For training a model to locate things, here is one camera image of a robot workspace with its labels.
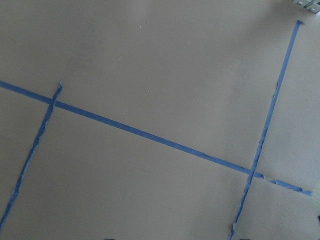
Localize grey aluminium frame post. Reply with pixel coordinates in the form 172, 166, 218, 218
291, 0, 320, 14

